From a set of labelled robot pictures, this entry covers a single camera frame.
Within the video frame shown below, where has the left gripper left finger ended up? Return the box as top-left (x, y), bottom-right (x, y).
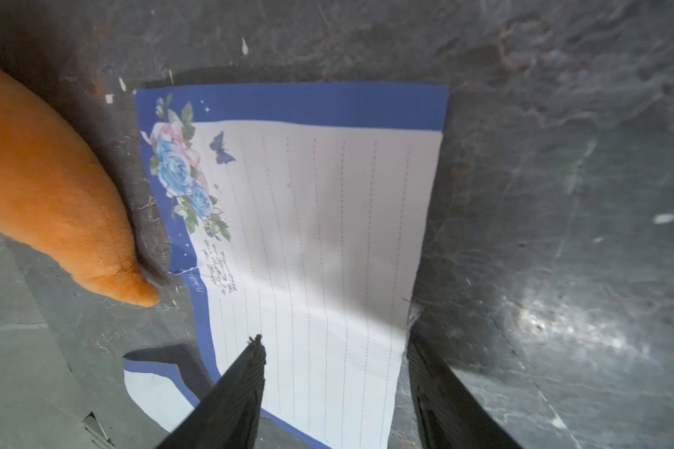
top-left (157, 335), bottom-right (266, 449)

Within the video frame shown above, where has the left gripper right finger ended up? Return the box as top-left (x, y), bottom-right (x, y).
top-left (407, 336), bottom-right (520, 449)

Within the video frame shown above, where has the white blue letter paper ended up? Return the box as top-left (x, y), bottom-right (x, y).
top-left (123, 359), bottom-right (200, 433)

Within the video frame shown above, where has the orange shark plush toy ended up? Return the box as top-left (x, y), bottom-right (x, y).
top-left (0, 67), bottom-right (160, 308)

